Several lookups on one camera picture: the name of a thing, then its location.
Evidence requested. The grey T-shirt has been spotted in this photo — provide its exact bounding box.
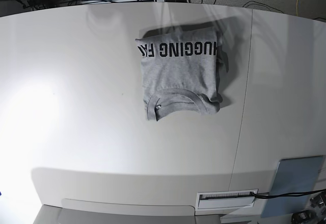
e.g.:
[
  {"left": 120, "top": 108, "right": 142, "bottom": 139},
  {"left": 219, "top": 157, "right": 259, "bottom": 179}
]
[{"left": 135, "top": 26, "right": 222, "bottom": 121}]

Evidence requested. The blue-grey board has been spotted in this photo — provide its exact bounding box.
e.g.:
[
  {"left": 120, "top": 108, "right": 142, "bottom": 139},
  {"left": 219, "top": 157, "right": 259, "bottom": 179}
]
[{"left": 261, "top": 155, "right": 324, "bottom": 218}]

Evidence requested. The black cable on table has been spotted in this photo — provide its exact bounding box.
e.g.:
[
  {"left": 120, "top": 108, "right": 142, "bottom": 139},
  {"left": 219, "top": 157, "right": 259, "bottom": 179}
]
[{"left": 251, "top": 189, "right": 326, "bottom": 200}]

